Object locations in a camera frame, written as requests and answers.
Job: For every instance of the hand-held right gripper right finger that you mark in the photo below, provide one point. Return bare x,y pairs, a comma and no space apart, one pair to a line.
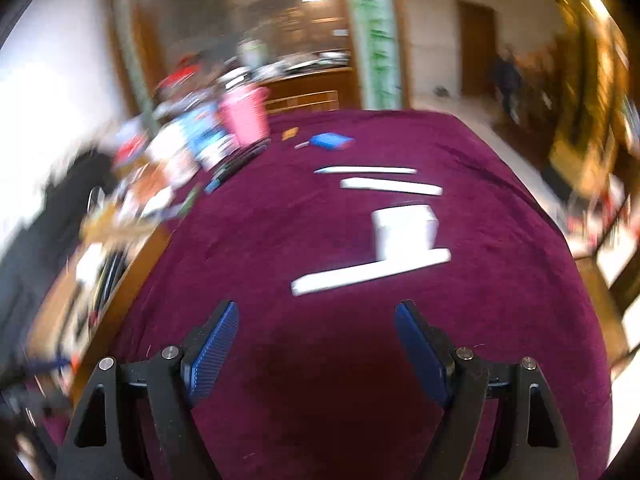
422,355

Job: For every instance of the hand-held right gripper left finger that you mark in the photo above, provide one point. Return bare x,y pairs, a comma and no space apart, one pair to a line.
212,350

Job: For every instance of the purple velvet tablecloth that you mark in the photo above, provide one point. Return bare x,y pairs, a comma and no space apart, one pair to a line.
310,360

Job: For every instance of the white plastic ruler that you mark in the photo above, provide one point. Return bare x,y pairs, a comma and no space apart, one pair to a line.
360,274

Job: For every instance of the green pen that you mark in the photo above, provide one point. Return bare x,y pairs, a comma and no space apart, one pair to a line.
190,201

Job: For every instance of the white flat stick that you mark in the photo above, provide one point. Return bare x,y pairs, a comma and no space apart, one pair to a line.
390,186

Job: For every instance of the black marker blue cap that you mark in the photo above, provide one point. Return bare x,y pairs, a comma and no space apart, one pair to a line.
235,167

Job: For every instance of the white pen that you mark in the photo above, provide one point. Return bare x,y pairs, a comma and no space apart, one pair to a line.
365,170

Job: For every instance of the white labelled jar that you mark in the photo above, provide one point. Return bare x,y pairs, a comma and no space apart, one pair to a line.
170,155

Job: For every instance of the black bag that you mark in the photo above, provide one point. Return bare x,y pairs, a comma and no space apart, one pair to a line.
50,220

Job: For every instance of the blue label canister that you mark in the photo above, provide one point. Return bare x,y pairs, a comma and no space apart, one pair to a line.
207,135

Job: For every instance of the small yellow screwdriver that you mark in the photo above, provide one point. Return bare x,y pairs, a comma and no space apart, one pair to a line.
290,134

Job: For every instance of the clear jar red lid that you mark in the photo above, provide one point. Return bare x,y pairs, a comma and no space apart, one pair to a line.
180,75

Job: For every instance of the wooden cabinet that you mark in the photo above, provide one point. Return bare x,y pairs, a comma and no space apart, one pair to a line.
310,87

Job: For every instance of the brown wooden door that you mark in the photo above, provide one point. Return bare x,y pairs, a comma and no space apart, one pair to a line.
477,50

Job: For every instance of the bamboo print glass panel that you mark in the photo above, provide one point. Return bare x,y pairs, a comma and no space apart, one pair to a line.
375,35

